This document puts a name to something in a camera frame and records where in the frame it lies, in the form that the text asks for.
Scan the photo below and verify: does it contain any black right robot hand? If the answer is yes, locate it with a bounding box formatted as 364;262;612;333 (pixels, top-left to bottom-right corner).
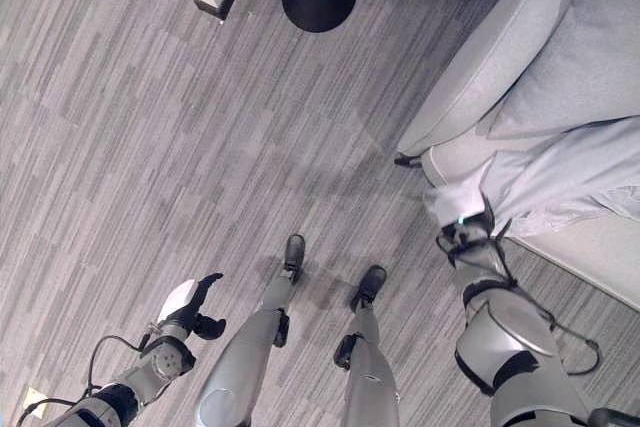
422;185;496;231

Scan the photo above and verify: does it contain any black sofa leg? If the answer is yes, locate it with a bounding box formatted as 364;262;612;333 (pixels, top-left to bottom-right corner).
393;152;425;170

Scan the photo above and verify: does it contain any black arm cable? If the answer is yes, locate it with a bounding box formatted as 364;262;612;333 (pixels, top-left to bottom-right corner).
15;334;151;427
492;226;601;378

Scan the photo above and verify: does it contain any grey sofa cushion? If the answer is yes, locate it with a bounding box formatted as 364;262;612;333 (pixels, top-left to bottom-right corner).
487;0;640;141

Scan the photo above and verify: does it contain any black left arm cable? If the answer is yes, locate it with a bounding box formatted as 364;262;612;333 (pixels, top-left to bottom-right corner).
15;334;151;427

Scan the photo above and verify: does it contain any silver left robot leg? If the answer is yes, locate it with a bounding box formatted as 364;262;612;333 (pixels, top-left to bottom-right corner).
195;233;307;427

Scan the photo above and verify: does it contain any silver right robot leg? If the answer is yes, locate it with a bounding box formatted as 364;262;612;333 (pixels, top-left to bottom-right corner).
332;264;401;427

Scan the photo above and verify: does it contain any silver robot leg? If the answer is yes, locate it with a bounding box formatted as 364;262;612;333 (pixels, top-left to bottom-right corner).
195;233;307;427
332;264;401;427

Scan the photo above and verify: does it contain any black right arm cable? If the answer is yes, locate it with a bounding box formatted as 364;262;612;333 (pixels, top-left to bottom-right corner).
492;226;601;378

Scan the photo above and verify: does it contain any brass floor socket plate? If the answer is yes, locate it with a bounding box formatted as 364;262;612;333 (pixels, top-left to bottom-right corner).
21;385;52;417

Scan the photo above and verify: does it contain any grey fabric sofa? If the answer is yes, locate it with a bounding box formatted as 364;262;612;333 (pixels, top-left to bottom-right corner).
394;0;640;299

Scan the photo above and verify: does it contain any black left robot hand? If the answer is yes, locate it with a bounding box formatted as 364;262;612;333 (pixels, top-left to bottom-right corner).
155;272;228;342

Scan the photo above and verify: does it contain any pale blue garment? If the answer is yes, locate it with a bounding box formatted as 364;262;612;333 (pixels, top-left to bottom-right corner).
479;115;640;239

